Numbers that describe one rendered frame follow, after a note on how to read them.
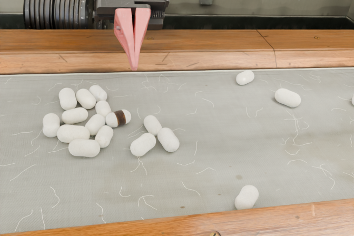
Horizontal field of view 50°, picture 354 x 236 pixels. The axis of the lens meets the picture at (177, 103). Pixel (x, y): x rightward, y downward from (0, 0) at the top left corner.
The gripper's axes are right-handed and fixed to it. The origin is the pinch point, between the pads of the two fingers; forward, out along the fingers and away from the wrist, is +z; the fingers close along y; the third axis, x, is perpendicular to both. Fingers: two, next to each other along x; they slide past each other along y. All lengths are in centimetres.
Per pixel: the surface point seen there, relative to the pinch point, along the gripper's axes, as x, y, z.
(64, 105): -0.4, -9.2, 5.7
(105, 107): -1.8, -4.2, 6.5
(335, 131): -4.0, 25.6, 11.7
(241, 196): -12.5, 8.2, 18.9
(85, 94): 0.0, -6.6, 4.2
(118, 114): -3.0, -2.6, 7.8
